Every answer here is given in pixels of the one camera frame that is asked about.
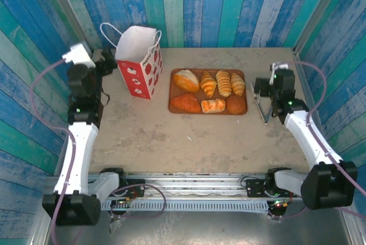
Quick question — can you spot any large oval fake loaf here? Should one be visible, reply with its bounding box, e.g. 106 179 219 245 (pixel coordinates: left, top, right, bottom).
173 69 201 93

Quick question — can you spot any steel sheet panel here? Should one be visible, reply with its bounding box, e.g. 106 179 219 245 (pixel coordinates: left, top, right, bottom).
42 209 355 245

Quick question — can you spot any orange croissant fake bread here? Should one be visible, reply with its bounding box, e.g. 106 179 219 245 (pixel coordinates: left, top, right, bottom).
169 93 202 114

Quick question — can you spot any aluminium mounting rail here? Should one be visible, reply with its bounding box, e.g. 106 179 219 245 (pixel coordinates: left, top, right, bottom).
42 172 351 200

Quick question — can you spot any mottled orange twisted fake bread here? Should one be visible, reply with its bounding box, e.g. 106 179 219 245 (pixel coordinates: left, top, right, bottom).
201 98 226 114

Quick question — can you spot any striped croissant fake bread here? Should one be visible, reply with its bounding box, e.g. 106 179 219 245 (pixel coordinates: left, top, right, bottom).
200 70 218 98
230 72 246 97

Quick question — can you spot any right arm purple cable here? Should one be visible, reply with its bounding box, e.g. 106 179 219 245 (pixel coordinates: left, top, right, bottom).
287 60 366 197

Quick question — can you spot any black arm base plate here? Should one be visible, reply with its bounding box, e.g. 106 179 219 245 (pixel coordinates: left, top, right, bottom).
122 178 146 198
245 178 271 199

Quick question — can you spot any brown plastic tray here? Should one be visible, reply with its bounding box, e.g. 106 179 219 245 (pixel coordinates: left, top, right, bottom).
168 68 248 116

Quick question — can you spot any spiral cone fake bread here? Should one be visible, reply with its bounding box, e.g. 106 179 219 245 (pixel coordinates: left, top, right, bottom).
215 70 233 98

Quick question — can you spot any slotted white cable duct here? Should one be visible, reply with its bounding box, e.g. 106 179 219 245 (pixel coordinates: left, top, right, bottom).
100 200 271 212

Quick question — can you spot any round brown fake bun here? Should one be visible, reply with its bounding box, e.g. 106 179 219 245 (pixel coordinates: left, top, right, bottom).
225 94 248 115

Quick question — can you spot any aluminium frame post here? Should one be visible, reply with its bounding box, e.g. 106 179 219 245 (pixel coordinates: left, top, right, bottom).
39 0 95 58
293 0 351 56

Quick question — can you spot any purple cable loop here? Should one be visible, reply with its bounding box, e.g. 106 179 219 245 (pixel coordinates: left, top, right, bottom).
268 206 366 222
110 183 167 219

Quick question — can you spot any red and white paper bag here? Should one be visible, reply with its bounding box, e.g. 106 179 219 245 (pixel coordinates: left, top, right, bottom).
100 22 164 100

